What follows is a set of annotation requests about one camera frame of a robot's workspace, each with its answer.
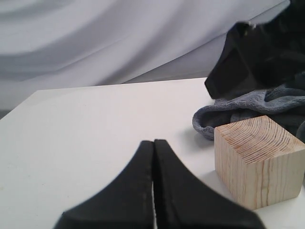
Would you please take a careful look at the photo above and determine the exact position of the blue-grey fleece towel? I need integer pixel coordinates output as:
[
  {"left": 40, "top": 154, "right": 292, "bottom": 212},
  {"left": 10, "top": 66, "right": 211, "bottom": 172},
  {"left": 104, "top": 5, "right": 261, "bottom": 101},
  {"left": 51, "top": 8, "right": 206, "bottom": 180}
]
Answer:
[{"left": 192, "top": 73, "right": 305, "bottom": 141}]

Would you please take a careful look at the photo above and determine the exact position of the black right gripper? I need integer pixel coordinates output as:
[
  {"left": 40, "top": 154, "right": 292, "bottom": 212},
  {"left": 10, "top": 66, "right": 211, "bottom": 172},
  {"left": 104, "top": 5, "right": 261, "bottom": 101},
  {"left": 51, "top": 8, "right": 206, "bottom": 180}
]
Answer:
[{"left": 204, "top": 0, "right": 305, "bottom": 99}]

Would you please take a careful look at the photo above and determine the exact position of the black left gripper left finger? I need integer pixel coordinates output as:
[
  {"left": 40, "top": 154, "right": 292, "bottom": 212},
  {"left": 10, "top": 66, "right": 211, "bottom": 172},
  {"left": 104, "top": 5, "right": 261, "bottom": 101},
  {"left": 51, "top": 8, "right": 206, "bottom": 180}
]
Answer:
[{"left": 55, "top": 141, "right": 154, "bottom": 229}]

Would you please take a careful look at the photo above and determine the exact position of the light wooden cube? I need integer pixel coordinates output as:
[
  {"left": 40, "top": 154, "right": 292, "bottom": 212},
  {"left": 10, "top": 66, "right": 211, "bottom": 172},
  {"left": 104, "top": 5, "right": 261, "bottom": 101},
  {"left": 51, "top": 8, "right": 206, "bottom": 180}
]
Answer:
[{"left": 214, "top": 116, "right": 305, "bottom": 210}]

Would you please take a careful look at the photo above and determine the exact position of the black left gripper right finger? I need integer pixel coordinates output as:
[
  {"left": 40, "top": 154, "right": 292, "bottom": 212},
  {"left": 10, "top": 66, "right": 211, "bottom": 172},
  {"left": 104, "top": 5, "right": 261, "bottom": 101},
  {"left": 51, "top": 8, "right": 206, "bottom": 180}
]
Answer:
[{"left": 153, "top": 140, "right": 265, "bottom": 229}]

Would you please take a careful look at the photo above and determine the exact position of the grey backdrop cloth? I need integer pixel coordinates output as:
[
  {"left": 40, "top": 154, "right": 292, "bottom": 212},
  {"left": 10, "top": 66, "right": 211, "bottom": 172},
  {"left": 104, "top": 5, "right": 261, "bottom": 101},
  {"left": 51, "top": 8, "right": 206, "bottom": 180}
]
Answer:
[{"left": 0, "top": 0, "right": 290, "bottom": 114}]

